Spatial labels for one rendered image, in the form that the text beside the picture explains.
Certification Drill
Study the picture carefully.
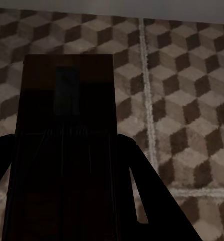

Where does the mousetrap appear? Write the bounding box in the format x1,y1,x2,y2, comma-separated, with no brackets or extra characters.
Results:
2,54,121,241

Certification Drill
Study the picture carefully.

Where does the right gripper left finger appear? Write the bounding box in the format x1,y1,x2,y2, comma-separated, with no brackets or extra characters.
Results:
0,134,14,180

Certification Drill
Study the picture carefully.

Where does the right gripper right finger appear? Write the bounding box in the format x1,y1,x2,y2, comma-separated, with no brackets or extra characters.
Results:
118,134,202,241

